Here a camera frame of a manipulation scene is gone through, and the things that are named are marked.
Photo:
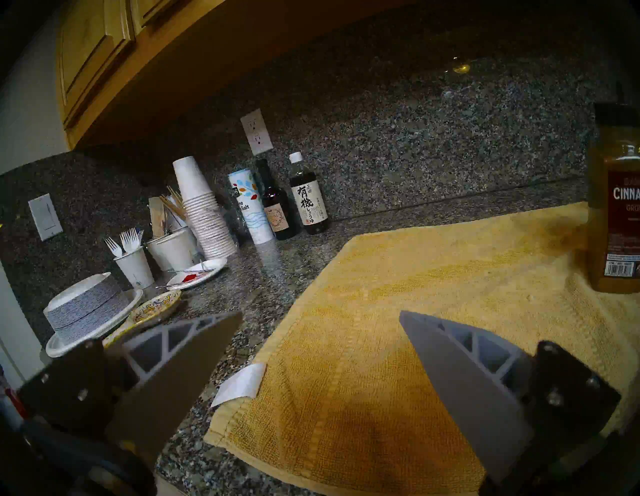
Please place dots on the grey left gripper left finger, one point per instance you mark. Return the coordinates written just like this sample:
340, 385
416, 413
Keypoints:
165, 380

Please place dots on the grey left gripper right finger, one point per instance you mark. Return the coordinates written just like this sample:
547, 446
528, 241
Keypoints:
465, 380

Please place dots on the ground cinnamon jar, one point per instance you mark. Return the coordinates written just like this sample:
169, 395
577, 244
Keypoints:
615, 225

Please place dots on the wooden spoon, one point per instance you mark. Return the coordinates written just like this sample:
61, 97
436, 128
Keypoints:
156, 307

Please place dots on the large white plate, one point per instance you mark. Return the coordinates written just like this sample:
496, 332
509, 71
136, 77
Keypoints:
131, 305

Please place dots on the grey stack of paper plates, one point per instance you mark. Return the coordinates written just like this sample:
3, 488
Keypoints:
85, 304

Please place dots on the small white plate red stain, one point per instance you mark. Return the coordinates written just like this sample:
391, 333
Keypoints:
199, 273

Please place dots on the white paper cup with forks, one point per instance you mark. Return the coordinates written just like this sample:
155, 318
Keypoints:
135, 269

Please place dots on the yellow terry towel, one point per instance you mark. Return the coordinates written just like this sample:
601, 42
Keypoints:
400, 280

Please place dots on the white paper cup with sticks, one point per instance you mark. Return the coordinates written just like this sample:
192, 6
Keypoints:
154, 254
176, 251

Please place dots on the white plastic fork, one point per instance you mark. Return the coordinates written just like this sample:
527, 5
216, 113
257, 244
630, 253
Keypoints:
136, 239
114, 247
126, 241

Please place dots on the flat wooden cutlery pack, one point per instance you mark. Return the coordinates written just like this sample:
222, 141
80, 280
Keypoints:
156, 217

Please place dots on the stack of white paper cups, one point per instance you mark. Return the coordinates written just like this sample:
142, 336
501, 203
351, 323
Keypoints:
205, 218

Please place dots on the bundle of wooden stir sticks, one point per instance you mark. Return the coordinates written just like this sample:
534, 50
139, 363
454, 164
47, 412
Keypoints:
174, 204

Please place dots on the white salt canister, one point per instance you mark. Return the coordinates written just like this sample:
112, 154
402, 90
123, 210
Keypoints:
251, 208

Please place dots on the dark oil bottle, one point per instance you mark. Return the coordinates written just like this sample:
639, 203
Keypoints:
277, 213

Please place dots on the soy sauce bottle white cap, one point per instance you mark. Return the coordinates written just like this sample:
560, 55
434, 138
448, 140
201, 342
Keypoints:
309, 201

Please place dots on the wooden upper cabinets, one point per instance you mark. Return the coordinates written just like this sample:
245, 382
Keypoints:
150, 65

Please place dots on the white light switch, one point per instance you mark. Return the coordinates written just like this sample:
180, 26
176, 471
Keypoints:
46, 217

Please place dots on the white wall outlet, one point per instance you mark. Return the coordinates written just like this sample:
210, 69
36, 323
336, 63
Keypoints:
256, 132

